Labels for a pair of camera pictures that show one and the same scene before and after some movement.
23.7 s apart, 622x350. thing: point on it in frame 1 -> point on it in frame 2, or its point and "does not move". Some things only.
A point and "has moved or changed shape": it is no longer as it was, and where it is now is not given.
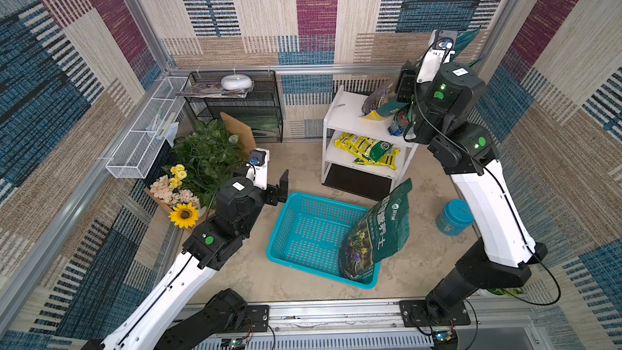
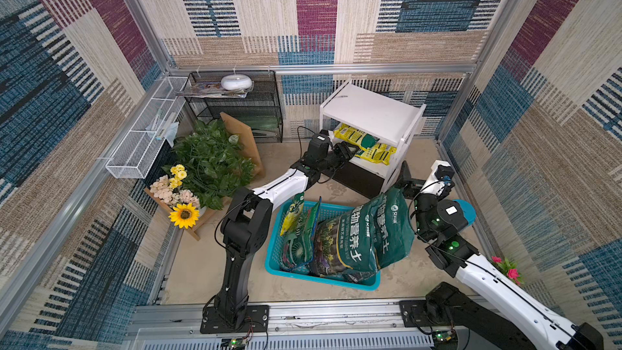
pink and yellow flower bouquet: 169,189 does not move
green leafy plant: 208,154 does not move
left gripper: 270,196 -> 342,154
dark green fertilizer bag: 377,234 -> 344,245
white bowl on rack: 236,82 does not move
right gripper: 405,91 -> 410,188
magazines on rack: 215,89 does not move
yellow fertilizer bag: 381,154 has moved or changed shape
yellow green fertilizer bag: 357,144 -> 293,212
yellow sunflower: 184,215 does not move
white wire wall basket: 134,156 does not move
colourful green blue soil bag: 400,121 -> 298,250
